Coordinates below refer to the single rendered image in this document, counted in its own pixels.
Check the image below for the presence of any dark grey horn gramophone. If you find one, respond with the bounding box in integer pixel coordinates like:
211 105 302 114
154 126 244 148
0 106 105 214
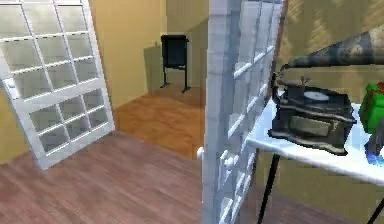
267 23 384 157

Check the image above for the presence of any white table with black legs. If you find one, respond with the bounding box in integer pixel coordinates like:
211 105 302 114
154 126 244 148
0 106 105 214
245 96 384 224

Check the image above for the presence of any black bin on stand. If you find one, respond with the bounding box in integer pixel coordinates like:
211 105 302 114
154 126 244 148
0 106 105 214
159 34 192 94

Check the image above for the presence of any green gift box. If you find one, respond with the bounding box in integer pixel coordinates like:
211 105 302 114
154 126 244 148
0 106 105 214
358 81 384 135

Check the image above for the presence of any grey and blue object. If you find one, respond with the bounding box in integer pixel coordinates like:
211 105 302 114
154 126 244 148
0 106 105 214
364 117 384 168

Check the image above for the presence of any white glass-paned room door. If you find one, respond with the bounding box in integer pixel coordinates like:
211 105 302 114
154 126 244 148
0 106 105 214
0 0 116 171
201 0 285 224

